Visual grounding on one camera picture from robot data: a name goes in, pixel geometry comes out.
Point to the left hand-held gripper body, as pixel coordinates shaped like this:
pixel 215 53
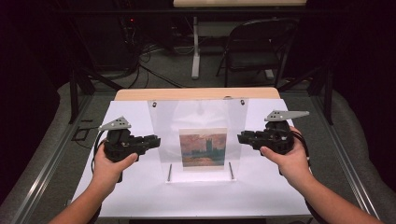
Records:
pixel 120 143

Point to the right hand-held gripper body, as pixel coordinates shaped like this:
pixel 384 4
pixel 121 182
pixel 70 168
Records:
pixel 277 137

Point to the painting print card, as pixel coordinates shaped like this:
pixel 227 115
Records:
pixel 203 148

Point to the clear acrylic picture frame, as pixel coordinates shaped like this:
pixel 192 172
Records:
pixel 199 115

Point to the person's right hand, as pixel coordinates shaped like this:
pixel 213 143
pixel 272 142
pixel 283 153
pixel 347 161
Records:
pixel 292 165

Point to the person's left hand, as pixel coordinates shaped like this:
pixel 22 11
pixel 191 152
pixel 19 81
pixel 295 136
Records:
pixel 107 172

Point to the white board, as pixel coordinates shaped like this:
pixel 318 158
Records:
pixel 267 193

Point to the light wooden table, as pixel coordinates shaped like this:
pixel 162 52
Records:
pixel 193 93

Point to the black metal stand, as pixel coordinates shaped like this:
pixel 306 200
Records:
pixel 327 93
pixel 74 93

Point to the black folding chair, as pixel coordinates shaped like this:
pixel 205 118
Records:
pixel 249 59

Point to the desk with white legs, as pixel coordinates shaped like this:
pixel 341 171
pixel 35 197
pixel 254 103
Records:
pixel 195 56

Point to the black equipment cabinet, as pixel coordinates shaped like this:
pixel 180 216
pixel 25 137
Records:
pixel 102 40

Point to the black floor socket frame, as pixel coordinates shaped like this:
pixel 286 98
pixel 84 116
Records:
pixel 81 133

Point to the aluminium rail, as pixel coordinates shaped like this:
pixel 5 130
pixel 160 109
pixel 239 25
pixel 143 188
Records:
pixel 345 168
pixel 46 168

